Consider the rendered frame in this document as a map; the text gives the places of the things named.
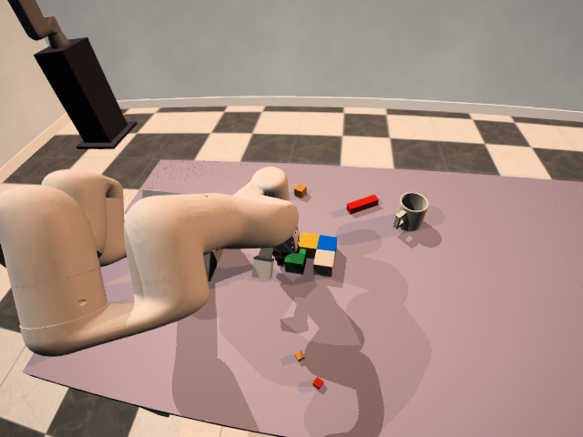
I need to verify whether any brown mug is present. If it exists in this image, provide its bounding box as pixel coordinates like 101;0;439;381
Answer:
393;192;428;231

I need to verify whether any green cube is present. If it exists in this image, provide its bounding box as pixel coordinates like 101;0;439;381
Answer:
284;249;306;275

